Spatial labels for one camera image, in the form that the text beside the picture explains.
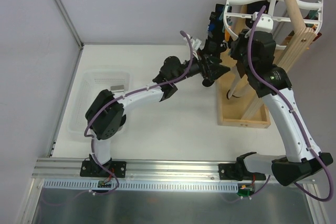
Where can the wooden hanger stand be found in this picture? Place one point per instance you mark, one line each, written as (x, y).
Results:
(249, 110)

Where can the white plastic laundry basket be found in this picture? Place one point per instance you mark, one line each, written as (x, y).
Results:
(92, 82)

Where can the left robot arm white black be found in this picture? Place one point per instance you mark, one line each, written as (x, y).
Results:
(109, 110)

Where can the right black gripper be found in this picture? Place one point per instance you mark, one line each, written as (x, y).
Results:
(237, 48)

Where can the grey sock white stripes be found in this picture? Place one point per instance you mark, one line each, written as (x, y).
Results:
(117, 89)

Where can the aluminium mounting rail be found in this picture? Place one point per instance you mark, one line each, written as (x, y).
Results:
(135, 170)

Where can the black sock plain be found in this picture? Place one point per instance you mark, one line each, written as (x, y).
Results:
(218, 39)

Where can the black sock white stripes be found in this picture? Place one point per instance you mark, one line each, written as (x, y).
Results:
(207, 82)

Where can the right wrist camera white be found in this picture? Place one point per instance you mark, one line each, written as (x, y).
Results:
(264, 23)

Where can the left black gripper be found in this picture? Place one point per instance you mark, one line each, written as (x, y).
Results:
(207, 67)

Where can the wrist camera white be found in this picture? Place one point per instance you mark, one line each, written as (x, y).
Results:
(196, 44)
(264, 23)

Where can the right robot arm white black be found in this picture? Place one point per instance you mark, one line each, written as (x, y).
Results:
(254, 54)

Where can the white slotted cable duct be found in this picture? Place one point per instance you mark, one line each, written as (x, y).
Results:
(141, 185)

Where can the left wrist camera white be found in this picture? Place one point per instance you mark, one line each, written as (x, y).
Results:
(196, 44)

